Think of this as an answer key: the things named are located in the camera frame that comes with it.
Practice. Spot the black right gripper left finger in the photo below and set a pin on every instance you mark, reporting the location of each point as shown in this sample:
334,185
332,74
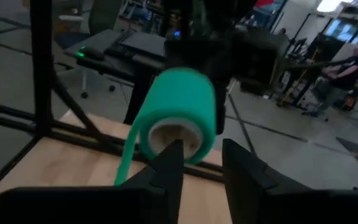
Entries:
160,186

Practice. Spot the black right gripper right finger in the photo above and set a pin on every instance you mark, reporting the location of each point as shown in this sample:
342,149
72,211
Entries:
253,193

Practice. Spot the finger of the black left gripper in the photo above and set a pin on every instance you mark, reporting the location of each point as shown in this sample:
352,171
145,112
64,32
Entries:
220,105

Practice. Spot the teal elastic bandage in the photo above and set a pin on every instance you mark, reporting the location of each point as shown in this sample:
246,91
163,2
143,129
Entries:
178,96

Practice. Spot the person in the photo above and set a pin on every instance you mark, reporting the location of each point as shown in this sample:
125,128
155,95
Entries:
343,74

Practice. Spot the black keyboard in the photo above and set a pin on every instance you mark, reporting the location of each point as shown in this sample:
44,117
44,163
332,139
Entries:
119,51

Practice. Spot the black desk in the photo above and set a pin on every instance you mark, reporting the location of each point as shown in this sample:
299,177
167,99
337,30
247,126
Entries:
110,67

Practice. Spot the black mouse with green light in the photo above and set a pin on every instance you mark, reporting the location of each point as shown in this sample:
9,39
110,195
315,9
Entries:
93,53

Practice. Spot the office chair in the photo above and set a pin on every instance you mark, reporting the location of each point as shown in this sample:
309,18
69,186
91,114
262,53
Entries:
104,15

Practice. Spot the black metal table frame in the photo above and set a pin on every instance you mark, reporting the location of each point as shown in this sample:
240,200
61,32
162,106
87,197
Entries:
41,62

